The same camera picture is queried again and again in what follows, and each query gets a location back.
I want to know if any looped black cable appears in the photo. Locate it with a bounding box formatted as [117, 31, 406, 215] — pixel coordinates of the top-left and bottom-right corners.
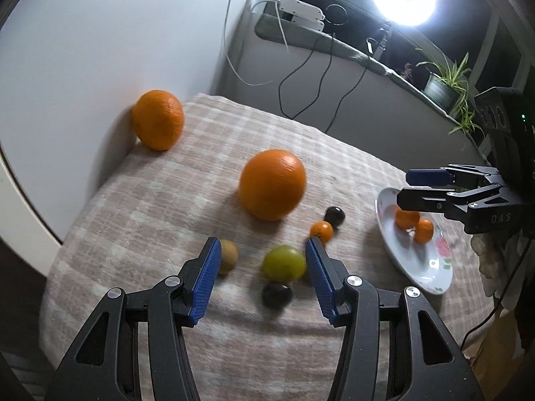
[278, 35, 335, 120]

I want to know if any black round ring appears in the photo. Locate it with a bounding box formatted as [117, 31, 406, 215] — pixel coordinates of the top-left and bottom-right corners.
[326, 4, 347, 26]

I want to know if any dark plum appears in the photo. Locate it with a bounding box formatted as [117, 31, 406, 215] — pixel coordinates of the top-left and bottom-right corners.
[261, 283, 293, 310]
[325, 206, 346, 228]

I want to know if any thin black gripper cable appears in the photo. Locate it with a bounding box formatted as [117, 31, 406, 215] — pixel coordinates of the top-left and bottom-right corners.
[460, 255, 527, 349]

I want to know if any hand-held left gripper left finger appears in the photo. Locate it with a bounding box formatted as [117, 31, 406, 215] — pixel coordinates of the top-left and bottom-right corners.
[44, 237, 222, 401]

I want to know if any white cable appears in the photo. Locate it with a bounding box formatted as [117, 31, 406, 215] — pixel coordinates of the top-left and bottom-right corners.
[221, 0, 293, 88]

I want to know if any potted spider plant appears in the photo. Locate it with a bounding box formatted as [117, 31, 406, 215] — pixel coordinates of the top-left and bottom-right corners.
[416, 48, 481, 134]

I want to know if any checkered beige blanket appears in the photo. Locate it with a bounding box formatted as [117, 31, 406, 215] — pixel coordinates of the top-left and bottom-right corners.
[39, 94, 498, 401]

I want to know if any brown cardboard box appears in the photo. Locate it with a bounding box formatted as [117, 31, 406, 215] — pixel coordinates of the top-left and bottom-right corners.
[462, 301, 535, 389]

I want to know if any bumpy large orange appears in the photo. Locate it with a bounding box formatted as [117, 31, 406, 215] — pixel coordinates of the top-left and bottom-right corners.
[131, 90, 185, 151]

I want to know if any white curved panel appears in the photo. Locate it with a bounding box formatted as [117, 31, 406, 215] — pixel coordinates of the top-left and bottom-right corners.
[0, 150, 63, 278]

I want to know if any white power strip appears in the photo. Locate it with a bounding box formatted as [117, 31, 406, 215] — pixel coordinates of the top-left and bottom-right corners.
[278, 0, 327, 32]

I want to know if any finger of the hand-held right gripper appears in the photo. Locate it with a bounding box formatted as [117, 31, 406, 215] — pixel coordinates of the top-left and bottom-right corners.
[405, 164, 504, 190]
[397, 184, 515, 220]

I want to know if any green plum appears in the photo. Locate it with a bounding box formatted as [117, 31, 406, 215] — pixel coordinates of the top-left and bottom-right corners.
[262, 246, 307, 281]

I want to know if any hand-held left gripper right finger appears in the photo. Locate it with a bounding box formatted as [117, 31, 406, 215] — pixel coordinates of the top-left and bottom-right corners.
[305, 237, 486, 401]

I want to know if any ring light stand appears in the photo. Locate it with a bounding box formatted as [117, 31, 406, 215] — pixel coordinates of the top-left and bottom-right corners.
[367, 23, 394, 61]

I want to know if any white floral plate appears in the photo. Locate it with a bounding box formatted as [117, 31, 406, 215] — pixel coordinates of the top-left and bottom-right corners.
[375, 187, 454, 296]

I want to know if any smooth large orange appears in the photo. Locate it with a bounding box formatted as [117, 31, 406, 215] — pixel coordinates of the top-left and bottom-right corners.
[238, 149, 308, 222]

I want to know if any brown kiwi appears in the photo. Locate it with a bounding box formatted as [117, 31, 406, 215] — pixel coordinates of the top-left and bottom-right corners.
[217, 239, 240, 275]

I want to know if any small tangerine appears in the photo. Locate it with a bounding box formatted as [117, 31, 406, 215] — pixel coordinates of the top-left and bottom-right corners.
[395, 209, 421, 230]
[310, 221, 334, 245]
[413, 218, 434, 244]

